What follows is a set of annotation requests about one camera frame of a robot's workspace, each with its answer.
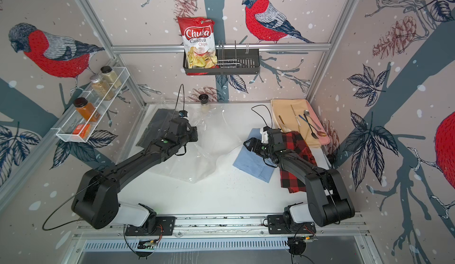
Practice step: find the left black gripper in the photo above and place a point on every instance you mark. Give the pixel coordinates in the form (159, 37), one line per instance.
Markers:
(193, 130)

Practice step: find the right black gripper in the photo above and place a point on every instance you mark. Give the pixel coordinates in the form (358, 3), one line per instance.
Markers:
(253, 141)

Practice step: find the dark grey pinstripe shirt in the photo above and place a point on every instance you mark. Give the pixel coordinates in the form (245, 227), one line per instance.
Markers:
(157, 126)

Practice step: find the clear plastic vacuum bag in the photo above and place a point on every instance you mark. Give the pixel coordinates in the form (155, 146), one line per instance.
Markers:
(198, 159)

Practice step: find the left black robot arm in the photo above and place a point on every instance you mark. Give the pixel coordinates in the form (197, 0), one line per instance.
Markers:
(96, 201)

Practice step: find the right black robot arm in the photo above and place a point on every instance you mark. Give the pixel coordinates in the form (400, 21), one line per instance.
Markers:
(327, 197)

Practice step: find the light blue folded shirt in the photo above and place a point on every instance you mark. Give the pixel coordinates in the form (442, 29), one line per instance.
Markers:
(254, 165)

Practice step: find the red cassava chips bag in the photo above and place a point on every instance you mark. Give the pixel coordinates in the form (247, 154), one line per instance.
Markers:
(199, 43)

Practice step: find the spice jar on table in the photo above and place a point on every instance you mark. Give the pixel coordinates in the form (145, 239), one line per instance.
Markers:
(204, 101)

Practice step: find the gold chopstick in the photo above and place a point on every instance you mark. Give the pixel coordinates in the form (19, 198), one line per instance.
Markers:
(296, 117)

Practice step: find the silver spoon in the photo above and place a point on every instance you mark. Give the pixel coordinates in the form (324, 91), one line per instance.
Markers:
(311, 121)

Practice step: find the pink tray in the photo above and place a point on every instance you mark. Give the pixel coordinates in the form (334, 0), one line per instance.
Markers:
(322, 136)

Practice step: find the spice jar silver lid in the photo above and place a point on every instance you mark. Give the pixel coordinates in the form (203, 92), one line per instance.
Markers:
(101, 88)

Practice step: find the spice jar black lid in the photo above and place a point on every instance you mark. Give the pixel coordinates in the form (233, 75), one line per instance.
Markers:
(111, 77)

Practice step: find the small orange box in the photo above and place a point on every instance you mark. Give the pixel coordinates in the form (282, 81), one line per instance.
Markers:
(82, 130)

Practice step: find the orange spice jar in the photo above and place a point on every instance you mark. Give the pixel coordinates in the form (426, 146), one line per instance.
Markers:
(86, 110)

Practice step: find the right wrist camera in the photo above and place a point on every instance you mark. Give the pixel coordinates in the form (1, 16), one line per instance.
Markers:
(264, 135)

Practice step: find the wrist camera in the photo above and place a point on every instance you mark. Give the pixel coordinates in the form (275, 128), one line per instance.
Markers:
(264, 135)
(183, 114)

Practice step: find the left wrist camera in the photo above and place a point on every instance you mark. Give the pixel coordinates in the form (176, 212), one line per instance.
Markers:
(183, 114)

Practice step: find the black wire wall basket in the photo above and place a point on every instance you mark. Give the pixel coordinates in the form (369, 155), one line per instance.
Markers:
(230, 61)

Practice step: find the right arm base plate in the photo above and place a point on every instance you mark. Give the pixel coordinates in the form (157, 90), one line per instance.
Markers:
(277, 225)

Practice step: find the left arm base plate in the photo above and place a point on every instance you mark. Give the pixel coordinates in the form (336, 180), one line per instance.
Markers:
(155, 226)

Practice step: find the clear acrylic wall shelf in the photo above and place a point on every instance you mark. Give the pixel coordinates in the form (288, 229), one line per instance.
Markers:
(64, 132)

